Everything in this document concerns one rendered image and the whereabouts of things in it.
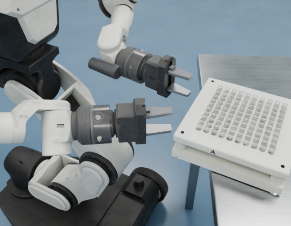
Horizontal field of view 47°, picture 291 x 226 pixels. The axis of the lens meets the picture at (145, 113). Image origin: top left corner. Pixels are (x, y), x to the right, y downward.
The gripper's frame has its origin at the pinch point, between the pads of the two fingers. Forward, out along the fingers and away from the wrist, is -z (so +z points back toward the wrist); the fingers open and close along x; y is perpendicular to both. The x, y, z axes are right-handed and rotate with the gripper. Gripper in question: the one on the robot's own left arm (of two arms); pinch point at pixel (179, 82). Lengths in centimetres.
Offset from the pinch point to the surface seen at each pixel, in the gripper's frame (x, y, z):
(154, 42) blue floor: 91, -149, 105
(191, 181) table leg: 69, -23, 2
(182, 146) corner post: 3.1, 17.1, -10.7
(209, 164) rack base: 5.1, 16.5, -17.5
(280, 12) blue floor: 92, -269, 34
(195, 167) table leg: 59, -23, 1
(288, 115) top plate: -0.1, -3.0, -27.3
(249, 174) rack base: 4.5, 14.7, -25.8
